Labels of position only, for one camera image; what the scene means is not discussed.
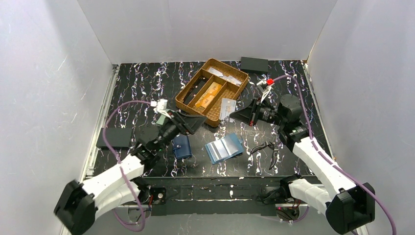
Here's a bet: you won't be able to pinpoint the silver VIP card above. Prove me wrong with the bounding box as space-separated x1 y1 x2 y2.
219 98 236 122

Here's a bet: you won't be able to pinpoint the light blue card holder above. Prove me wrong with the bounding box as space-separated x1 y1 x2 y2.
205 133 244 165

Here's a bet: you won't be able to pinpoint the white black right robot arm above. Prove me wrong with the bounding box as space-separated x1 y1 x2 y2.
230 94 375 235

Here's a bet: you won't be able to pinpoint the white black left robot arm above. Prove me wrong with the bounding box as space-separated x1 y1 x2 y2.
53 111 206 235

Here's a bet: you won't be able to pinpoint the green card holder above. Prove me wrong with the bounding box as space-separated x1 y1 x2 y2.
155 115 168 127

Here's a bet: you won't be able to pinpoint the dark blue card holder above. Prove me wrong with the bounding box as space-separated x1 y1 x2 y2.
172 135 192 160

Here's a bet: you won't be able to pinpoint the orange cards in tray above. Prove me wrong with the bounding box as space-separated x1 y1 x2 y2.
195 82 222 108

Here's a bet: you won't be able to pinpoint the silver cards in tray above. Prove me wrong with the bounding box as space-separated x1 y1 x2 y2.
208 67 242 86

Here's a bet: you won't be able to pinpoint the black cards in tray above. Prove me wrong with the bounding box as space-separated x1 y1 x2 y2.
183 76 208 105

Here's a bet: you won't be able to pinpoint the woven brown divided tray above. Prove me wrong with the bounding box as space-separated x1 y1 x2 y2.
175 58 249 127

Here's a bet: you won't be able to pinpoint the black box at back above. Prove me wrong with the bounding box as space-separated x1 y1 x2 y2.
240 57 269 74

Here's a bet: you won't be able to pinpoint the black box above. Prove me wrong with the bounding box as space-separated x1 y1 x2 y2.
240 57 269 74
95 128 133 149

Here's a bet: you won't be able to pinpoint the black box at left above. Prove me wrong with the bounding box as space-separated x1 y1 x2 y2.
95 128 133 149

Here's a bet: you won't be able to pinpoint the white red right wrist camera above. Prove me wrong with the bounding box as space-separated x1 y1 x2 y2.
256 79 274 102

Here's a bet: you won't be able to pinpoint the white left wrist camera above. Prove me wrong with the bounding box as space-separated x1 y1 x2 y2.
150 99 168 115

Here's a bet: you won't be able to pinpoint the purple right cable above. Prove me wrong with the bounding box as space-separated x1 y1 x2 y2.
272 74 397 235

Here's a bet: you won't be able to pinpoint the purple cable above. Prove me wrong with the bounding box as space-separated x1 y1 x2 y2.
272 74 397 235
102 100 153 233

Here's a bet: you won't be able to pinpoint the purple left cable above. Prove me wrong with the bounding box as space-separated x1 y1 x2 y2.
102 100 153 233

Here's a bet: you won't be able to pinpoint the aluminium base frame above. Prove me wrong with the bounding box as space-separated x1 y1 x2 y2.
60 176 369 235

